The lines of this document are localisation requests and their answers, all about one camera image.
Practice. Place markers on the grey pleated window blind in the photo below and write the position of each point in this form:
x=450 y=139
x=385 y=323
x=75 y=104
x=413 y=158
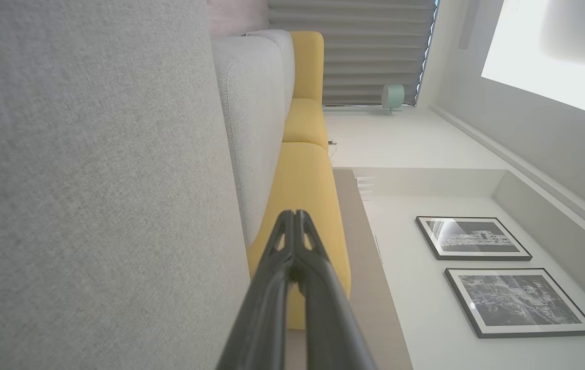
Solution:
x=364 y=46

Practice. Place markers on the yellow sofa backrest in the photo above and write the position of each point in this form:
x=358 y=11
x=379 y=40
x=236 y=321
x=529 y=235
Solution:
x=307 y=64

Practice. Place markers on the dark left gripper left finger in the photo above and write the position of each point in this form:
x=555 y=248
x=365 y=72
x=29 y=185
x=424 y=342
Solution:
x=267 y=308

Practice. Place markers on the mint green round lamp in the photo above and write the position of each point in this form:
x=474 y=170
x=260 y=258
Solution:
x=393 y=96

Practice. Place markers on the grey fabric sofa seat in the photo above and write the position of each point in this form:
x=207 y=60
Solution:
x=92 y=180

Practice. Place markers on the large black framed picture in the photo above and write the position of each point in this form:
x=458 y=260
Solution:
x=518 y=302

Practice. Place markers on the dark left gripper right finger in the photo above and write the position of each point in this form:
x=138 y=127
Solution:
x=328 y=318

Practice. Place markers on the grey sofa backrest cushion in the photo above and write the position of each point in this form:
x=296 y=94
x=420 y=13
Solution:
x=251 y=128

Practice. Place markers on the yellow sofa cushion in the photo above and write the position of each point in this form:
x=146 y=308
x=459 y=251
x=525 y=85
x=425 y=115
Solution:
x=305 y=123
x=308 y=195

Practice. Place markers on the white ridged wall fixture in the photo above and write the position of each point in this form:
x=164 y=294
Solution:
x=365 y=187

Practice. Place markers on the small black framed picture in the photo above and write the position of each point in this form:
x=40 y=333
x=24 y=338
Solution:
x=472 y=237

